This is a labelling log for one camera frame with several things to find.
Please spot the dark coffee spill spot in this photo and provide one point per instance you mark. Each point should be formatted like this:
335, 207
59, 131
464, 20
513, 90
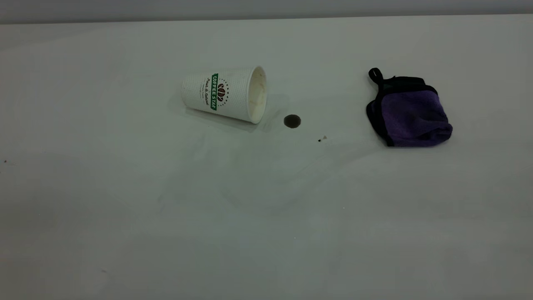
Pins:
292, 121

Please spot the white paper coffee cup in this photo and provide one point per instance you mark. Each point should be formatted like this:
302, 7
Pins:
233, 93

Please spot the purple cloth with black trim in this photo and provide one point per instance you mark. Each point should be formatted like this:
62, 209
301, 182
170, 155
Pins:
410, 116

